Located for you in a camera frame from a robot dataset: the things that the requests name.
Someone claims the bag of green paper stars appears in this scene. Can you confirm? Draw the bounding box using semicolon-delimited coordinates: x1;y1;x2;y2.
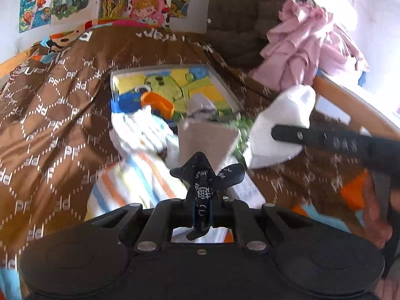
230;115;254;161

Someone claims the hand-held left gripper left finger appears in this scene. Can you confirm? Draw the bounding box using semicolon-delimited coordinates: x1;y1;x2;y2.
84;198;196;254

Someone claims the pink cartoon wall poster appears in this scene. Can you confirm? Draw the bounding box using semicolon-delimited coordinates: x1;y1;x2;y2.
127;0;171;28

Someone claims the orange plastic piece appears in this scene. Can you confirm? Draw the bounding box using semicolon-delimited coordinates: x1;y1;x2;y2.
140;91;176;121

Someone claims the striped white cloth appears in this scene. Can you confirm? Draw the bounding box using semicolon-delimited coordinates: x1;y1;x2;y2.
86;153;189;222

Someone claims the person's right hand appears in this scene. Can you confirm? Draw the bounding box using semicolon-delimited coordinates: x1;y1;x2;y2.
362;175;394;250

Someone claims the dark brown quilted jacket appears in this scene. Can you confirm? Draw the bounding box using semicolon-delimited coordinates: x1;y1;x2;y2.
206;0;320;70

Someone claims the grey drawstring pouch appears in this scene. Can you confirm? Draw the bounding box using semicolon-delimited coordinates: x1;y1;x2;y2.
177;95;240;170

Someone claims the cartoon printed bed sheet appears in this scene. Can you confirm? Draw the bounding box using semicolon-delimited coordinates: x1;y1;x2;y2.
31;18;371;236

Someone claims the grey box with colourful lining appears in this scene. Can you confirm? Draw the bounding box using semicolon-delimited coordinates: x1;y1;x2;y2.
109;63;244;124

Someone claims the pink cloth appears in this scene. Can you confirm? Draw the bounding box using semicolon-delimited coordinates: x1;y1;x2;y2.
250;0;371;92

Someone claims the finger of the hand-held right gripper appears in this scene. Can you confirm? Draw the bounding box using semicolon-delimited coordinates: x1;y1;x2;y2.
271;124;373;157

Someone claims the white baby garment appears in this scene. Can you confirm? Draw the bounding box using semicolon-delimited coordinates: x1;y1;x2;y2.
109;105;179;161

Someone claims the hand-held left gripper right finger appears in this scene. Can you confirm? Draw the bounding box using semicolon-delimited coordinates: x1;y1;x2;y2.
209;197;301;253

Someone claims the black printed sock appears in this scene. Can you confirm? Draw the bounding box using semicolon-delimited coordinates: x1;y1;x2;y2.
169;151;245;241

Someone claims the brown printed blanket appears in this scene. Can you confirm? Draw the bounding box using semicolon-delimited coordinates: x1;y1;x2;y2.
0;23;388;274

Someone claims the white sock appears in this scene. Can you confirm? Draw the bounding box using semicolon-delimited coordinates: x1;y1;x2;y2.
247;84;317;169

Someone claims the orange-haired figure wall poster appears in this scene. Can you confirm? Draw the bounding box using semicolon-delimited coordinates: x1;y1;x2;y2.
18;0;54;34

